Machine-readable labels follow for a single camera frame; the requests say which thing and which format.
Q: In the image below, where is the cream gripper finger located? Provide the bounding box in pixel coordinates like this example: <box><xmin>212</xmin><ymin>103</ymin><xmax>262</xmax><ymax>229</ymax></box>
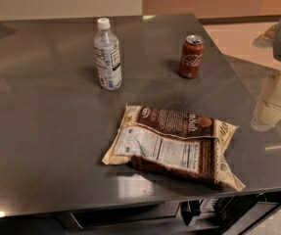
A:
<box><xmin>251</xmin><ymin>70</ymin><xmax>281</xmax><ymax>131</ymax></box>

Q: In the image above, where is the clear plastic water bottle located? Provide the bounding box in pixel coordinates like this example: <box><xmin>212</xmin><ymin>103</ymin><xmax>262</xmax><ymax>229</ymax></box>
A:
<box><xmin>94</xmin><ymin>18</ymin><xmax>122</xmax><ymax>91</ymax></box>

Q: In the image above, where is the red cola can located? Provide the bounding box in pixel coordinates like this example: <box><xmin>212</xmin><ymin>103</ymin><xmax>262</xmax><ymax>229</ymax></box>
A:
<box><xmin>178</xmin><ymin>34</ymin><xmax>205</xmax><ymax>78</ymax></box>

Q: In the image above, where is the brown cream snack bag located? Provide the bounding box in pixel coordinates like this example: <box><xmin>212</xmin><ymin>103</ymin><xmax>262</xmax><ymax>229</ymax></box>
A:
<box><xmin>102</xmin><ymin>106</ymin><xmax>245</xmax><ymax>191</ymax></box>

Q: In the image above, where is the black drawer under table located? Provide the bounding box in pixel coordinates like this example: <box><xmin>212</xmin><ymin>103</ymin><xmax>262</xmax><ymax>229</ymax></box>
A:
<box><xmin>56</xmin><ymin>193</ymin><xmax>277</xmax><ymax>235</ymax></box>

